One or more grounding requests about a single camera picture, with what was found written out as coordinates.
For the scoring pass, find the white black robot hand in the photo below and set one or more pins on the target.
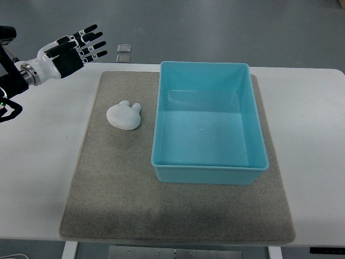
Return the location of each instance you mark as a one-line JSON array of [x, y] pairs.
[[63, 57]]

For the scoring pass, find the white bunny toy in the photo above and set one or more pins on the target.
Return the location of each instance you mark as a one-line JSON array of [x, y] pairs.
[[124, 116]]

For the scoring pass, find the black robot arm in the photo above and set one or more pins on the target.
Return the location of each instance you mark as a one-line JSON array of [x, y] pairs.
[[13, 83]]

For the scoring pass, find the blue plastic box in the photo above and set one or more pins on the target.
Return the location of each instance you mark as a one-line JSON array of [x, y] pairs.
[[207, 127]]

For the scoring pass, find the upper floor socket plate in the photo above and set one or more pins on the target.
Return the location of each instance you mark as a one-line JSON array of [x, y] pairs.
[[124, 48]]

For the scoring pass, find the floor socket plate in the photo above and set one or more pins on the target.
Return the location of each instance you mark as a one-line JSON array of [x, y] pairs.
[[123, 58], [124, 48]]

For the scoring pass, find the lower floor socket plate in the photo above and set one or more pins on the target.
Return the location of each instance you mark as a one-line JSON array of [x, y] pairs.
[[123, 58]]

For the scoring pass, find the grey felt mat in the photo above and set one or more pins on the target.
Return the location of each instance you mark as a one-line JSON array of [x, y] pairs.
[[115, 195]]

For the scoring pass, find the white table leg left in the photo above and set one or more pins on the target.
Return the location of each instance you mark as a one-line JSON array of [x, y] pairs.
[[70, 250]]

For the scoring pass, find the white table leg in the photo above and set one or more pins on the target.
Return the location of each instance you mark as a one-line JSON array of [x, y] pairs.
[[275, 252], [70, 250]]

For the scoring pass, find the metal plate under table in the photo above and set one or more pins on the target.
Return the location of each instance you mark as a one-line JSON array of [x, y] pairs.
[[148, 252]]

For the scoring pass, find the white table leg right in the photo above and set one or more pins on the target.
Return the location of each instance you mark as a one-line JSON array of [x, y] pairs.
[[275, 252]]

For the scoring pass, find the black table control panel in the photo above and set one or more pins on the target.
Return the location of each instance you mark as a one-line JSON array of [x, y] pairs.
[[327, 250]]

